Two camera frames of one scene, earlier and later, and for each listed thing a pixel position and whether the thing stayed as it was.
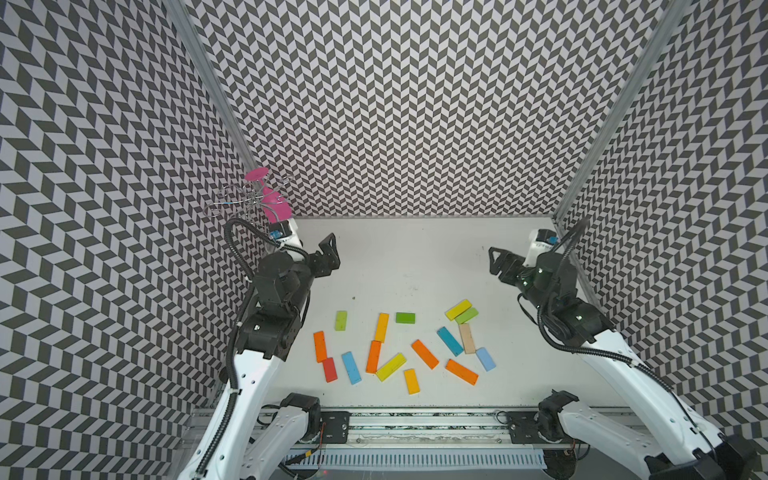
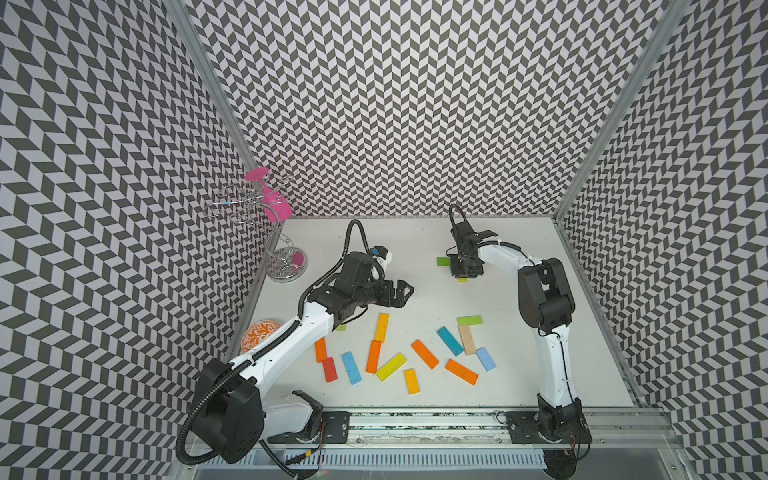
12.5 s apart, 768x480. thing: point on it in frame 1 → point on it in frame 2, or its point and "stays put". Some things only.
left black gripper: (323, 268) → (400, 299)
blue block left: (351, 368) stays put
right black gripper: (515, 262) → (455, 269)
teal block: (447, 337) stays put
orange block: (462, 372) stays put
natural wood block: (469, 345) stays put
